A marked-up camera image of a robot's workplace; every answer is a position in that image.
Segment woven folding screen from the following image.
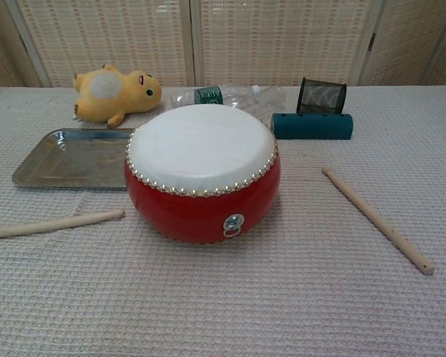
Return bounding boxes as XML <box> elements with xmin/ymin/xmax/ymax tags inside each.
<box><xmin>0</xmin><ymin>0</ymin><xmax>446</xmax><ymax>92</ymax></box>

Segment teal block with holes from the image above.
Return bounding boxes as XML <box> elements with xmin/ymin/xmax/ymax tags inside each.
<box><xmin>271</xmin><ymin>112</ymin><xmax>354</xmax><ymax>141</ymax></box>

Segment wooden drumstick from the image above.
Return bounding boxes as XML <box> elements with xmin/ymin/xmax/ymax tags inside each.
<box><xmin>321</xmin><ymin>166</ymin><xmax>436</xmax><ymax>277</ymax></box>
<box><xmin>0</xmin><ymin>208</ymin><xmax>126</xmax><ymax>240</ymax></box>

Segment clear bottle with green label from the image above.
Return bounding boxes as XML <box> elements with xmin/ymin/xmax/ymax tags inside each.
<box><xmin>169</xmin><ymin>84</ymin><xmax>261</xmax><ymax>109</ymax></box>

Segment red drum with white skin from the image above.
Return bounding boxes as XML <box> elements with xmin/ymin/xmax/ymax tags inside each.
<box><xmin>124</xmin><ymin>105</ymin><xmax>282</xmax><ymax>245</ymax></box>

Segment yellow plush toy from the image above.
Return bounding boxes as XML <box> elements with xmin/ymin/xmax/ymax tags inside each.
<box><xmin>72</xmin><ymin>63</ymin><xmax>162</xmax><ymax>129</ymax></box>

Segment woven beige table cloth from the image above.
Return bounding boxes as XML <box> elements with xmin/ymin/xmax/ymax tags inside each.
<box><xmin>0</xmin><ymin>86</ymin><xmax>446</xmax><ymax>357</ymax></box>

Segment black mesh pen holder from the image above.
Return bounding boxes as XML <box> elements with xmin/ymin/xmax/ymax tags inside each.
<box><xmin>295</xmin><ymin>77</ymin><xmax>348</xmax><ymax>115</ymax></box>

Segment stainless steel tray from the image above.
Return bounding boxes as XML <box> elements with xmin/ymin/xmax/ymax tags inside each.
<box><xmin>11</xmin><ymin>128</ymin><xmax>135</xmax><ymax>192</ymax></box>

